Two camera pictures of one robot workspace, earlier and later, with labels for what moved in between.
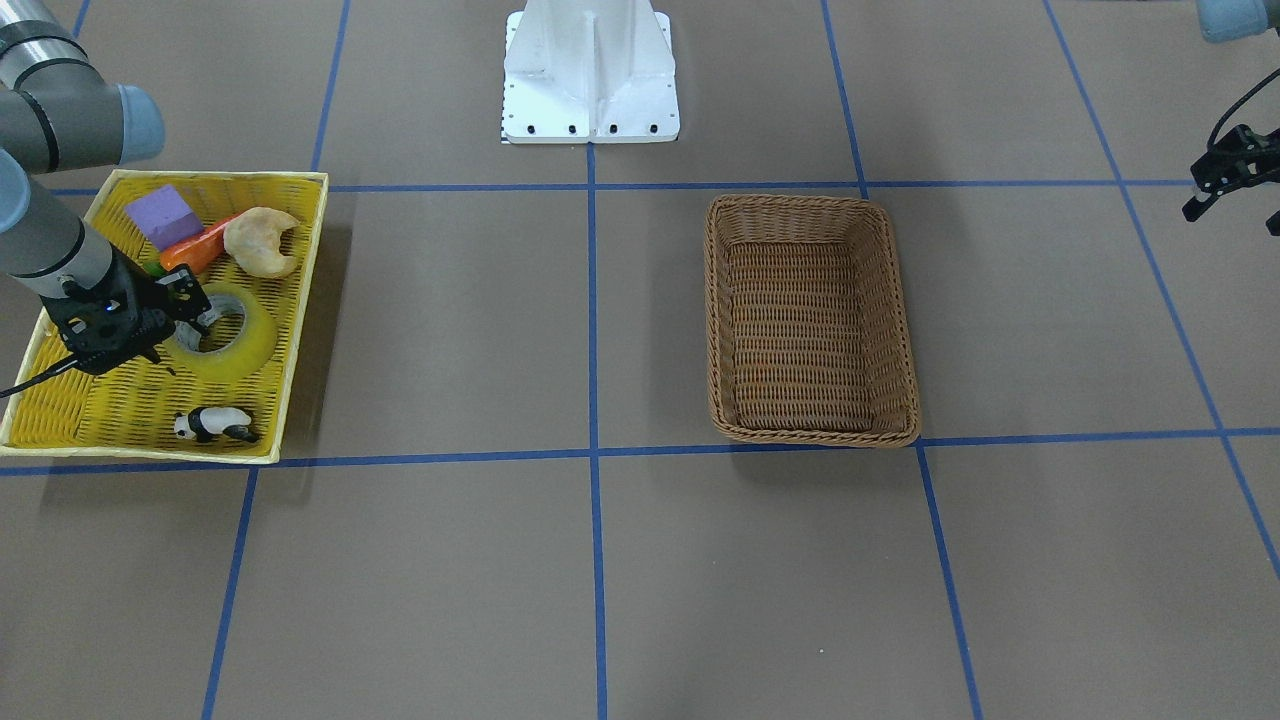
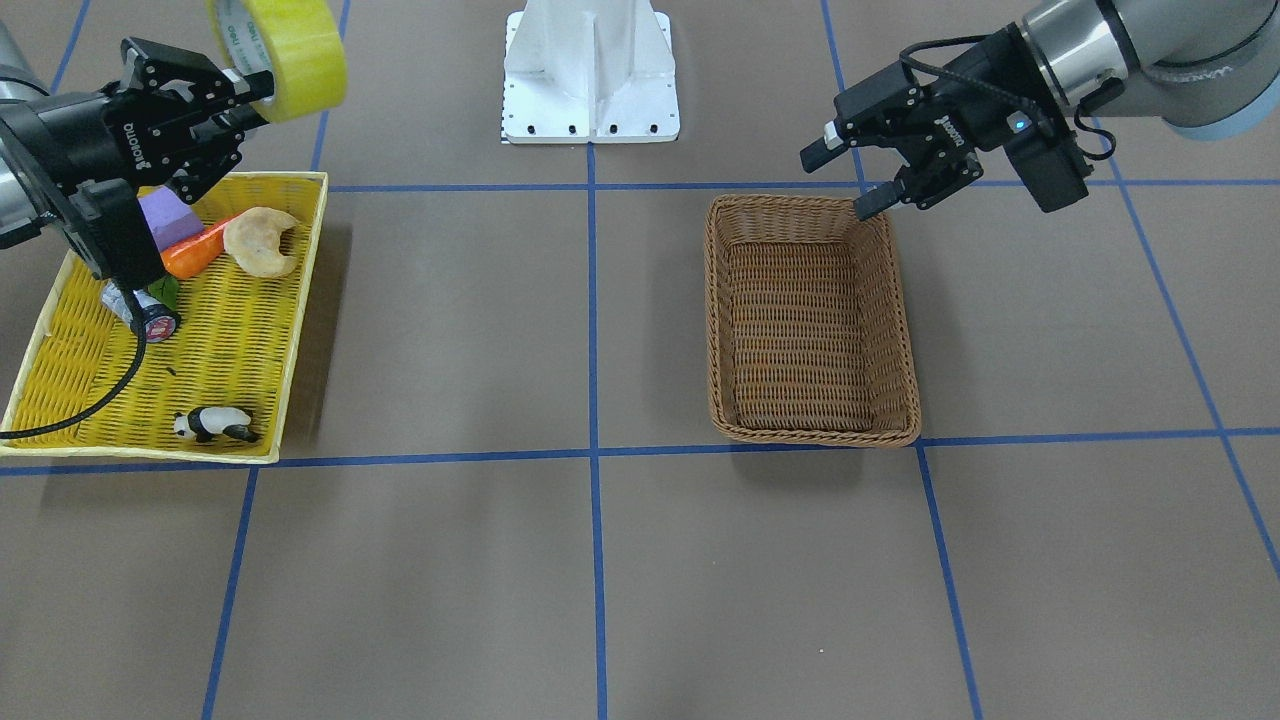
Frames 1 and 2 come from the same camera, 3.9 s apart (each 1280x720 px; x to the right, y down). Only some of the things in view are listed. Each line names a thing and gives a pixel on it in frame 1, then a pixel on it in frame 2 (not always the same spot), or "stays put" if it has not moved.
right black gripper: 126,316 → 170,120
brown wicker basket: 806,322 stays put
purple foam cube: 165,216 stays put
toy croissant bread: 253,240 stays put
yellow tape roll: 252,348 → 300,41
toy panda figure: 204,422 stays put
